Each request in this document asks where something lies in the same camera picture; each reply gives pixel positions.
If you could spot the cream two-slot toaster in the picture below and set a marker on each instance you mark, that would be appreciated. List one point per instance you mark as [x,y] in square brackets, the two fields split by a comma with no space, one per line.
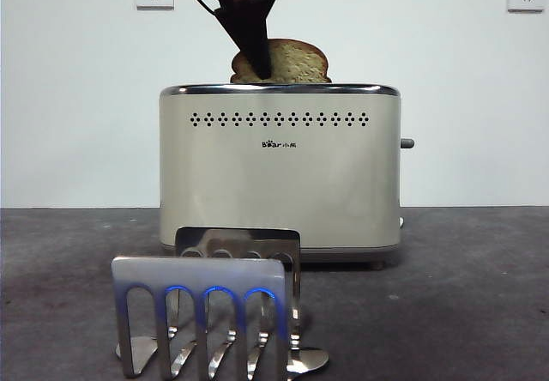
[279,183]

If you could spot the shiny steel toast rack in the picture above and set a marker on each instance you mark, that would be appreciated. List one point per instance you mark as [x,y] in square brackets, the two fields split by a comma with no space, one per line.
[197,271]

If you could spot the grey toaster lever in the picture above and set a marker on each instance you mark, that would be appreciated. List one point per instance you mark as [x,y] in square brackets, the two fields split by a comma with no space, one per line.
[408,143]

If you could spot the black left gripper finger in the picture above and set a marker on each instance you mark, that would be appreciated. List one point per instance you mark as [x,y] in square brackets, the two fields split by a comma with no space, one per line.
[251,33]

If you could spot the white toaster dial knob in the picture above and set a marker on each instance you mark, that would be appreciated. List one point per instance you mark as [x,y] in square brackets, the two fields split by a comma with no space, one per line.
[402,222]

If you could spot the brown crust bread slice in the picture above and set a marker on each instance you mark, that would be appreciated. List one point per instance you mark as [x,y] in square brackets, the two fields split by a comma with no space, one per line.
[296,63]

